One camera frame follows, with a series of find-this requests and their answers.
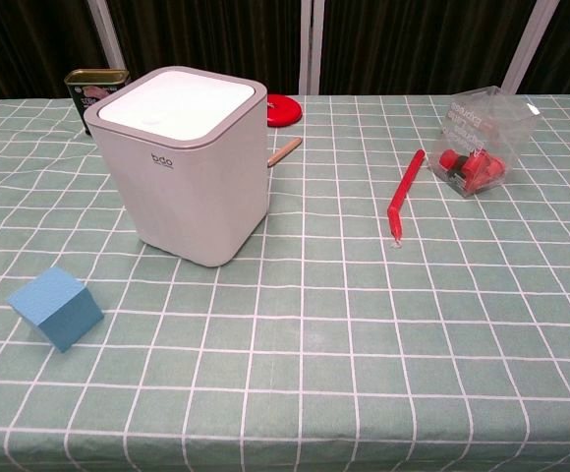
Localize white lidded trash bin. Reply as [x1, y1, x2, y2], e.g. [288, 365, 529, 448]
[83, 65, 270, 268]

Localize blue foam cube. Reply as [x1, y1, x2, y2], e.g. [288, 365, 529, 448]
[6, 265, 105, 354]

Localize wooden pencil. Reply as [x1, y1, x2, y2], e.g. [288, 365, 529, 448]
[266, 138, 304, 167]

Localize green checked tablecloth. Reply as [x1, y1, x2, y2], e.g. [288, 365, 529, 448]
[0, 92, 570, 472]

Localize red round disc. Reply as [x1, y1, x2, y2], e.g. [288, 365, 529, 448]
[266, 93, 304, 129]

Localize red bent stick brush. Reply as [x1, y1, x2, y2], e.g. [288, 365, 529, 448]
[386, 148, 426, 247]

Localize red plastic pieces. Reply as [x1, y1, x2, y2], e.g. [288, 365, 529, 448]
[436, 148, 508, 192]

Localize clear bag with red parts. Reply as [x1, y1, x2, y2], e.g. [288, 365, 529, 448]
[427, 86, 542, 199]

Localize dark curtain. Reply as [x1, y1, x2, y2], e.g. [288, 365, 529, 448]
[0, 0, 570, 107]

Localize green luncheon meat tin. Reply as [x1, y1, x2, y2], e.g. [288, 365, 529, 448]
[64, 68, 131, 137]

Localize white upright frame pole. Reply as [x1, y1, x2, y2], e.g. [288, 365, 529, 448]
[298, 0, 324, 96]

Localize white slanted frame pole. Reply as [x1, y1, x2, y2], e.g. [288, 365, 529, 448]
[501, 0, 560, 94]
[86, 0, 125, 71]

